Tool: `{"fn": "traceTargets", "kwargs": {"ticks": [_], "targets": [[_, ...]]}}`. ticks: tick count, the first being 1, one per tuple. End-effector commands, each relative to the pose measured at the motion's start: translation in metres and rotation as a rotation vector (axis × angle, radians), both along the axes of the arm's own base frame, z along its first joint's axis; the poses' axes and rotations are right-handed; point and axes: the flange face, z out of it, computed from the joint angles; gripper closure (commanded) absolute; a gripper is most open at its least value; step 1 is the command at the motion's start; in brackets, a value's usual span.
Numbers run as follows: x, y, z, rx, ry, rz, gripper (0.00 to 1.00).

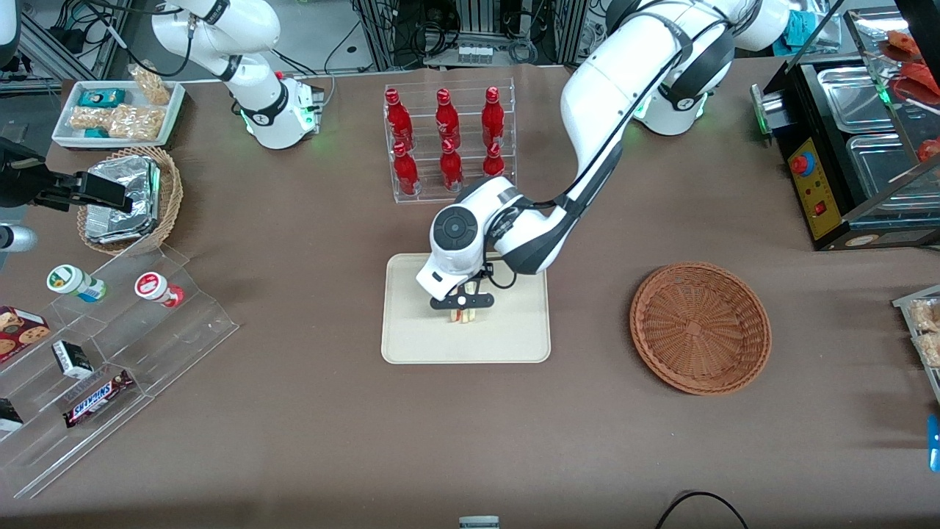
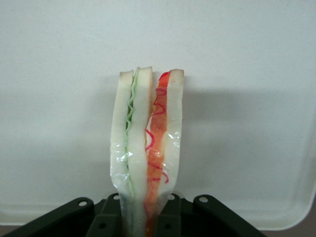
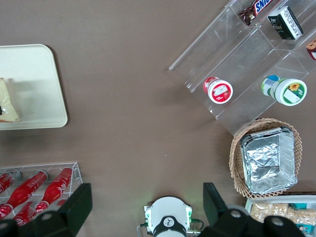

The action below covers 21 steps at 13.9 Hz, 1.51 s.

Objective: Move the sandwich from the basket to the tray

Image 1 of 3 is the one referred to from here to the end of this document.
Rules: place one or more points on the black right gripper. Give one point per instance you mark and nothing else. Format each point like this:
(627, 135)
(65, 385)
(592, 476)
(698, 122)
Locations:
(22, 187)

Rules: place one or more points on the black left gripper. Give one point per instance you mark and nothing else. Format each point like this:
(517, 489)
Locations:
(488, 270)

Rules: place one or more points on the triangle sandwich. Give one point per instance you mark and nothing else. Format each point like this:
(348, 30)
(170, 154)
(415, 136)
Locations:
(463, 317)

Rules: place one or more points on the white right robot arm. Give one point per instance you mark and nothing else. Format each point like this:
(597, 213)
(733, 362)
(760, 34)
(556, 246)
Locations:
(257, 95)

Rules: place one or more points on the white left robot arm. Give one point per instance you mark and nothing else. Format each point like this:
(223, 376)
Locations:
(609, 88)

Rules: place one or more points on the beige rectangular tray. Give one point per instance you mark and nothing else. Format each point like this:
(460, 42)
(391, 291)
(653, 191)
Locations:
(411, 338)

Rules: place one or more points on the white rectangular snack tray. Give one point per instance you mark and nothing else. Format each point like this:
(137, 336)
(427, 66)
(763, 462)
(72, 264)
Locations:
(66, 132)

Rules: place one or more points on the tan deep wicker basket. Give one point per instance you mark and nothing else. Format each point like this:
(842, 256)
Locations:
(170, 198)

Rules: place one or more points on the brown round wicker basket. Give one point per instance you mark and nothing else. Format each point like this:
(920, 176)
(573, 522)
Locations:
(698, 327)

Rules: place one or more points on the foil wrapped packet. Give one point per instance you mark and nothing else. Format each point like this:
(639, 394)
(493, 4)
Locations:
(139, 184)
(117, 229)

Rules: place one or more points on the small teal snack package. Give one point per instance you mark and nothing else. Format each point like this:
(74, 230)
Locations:
(95, 133)

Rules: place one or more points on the clear bag puffed snack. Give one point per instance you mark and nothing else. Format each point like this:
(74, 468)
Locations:
(153, 87)
(88, 117)
(138, 123)

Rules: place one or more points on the green lid yogurt cup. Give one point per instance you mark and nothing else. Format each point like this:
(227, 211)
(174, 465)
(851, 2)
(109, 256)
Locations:
(70, 281)

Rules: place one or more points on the red lid yogurt cup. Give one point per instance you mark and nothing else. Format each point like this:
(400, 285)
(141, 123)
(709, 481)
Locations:
(154, 286)

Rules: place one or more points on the clear acrylic bottle rack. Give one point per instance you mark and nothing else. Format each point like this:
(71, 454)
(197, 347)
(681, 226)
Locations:
(411, 198)

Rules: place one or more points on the red cola bottle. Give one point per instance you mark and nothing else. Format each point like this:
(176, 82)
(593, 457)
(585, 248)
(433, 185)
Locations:
(493, 163)
(406, 175)
(451, 170)
(399, 121)
(446, 121)
(493, 117)

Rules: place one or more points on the red cookie box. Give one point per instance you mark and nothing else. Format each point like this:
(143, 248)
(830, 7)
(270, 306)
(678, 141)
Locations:
(18, 334)

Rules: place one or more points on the small black white box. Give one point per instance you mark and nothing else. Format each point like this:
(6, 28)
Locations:
(72, 360)

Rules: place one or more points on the clear acrylic stepped shelf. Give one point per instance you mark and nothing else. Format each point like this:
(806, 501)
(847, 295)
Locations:
(183, 330)

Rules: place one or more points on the grey small device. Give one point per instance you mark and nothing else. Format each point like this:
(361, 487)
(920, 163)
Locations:
(479, 523)

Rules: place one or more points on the snickers chocolate bar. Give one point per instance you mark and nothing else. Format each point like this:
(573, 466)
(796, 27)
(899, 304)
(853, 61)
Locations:
(97, 399)

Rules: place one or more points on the black white snack pack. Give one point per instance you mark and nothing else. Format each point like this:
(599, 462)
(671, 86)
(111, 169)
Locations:
(9, 417)

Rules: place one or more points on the grey connector block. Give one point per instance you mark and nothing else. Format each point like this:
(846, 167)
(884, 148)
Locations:
(474, 54)

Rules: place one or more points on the aluminium equipment rack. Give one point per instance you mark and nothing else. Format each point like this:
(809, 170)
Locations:
(433, 22)

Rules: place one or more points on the black food warmer machine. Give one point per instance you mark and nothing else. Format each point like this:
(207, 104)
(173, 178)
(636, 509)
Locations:
(830, 213)

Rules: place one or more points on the steel warmer pan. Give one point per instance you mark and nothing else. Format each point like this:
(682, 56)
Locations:
(852, 99)
(881, 173)

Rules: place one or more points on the teal cloth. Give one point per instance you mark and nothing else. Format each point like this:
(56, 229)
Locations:
(800, 29)

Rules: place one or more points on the clear bag rice snack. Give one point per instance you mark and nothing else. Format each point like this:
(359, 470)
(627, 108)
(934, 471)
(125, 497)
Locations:
(930, 350)
(927, 316)

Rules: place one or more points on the blue plastic object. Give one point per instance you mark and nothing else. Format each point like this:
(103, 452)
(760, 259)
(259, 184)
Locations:
(934, 444)

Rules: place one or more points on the orange red food piece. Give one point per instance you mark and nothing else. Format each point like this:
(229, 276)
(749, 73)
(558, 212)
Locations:
(918, 81)
(899, 44)

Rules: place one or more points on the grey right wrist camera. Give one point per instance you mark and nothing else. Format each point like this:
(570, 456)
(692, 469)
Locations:
(16, 238)

